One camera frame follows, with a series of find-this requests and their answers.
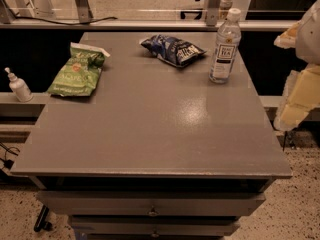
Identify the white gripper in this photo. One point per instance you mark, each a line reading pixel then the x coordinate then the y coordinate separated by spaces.
pixel 309 39

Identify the green jalapeno chip bag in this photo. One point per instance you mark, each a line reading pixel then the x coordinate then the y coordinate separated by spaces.
pixel 81 73

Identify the blue chip bag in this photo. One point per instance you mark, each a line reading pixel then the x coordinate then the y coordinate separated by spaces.
pixel 174 51

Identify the clear plastic water bottle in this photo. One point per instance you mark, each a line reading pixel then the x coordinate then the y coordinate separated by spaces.
pixel 227 41

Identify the grey cabinet upper drawer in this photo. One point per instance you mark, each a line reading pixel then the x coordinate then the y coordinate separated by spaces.
pixel 151 203

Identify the grey cabinet drawer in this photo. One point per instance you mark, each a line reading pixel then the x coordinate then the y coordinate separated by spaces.
pixel 156 226
pixel 151 203

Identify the grey cabinet lower drawer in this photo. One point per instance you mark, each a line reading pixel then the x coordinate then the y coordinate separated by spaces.
pixel 156 226

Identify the white pump dispenser bottle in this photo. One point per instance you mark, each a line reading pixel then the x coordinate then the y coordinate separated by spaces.
pixel 19 87

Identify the metal frame post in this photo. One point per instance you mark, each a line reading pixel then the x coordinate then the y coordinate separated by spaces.
pixel 212 11

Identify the metal frame leg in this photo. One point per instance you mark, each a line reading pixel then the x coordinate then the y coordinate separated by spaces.
pixel 84 11

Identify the black caster bracket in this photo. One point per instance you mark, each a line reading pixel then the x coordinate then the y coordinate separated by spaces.
pixel 42 223

